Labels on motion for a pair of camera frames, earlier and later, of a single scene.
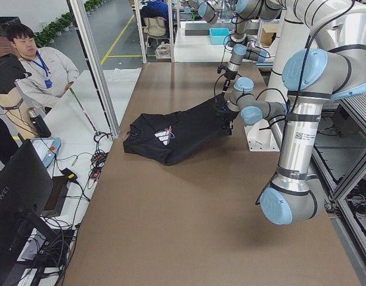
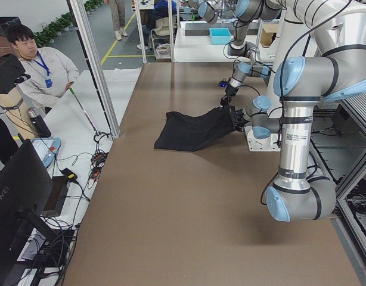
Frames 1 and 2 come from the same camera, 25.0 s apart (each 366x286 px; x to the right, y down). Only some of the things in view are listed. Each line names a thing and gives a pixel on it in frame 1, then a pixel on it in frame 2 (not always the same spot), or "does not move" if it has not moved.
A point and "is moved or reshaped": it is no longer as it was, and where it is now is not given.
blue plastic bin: [218, 35] does not move
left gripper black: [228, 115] → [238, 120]
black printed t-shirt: [161, 137] is moved or reshaped
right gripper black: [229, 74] → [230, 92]
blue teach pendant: [46, 148] does not move
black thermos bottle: [40, 124] does not move
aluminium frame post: [83, 25] does not move
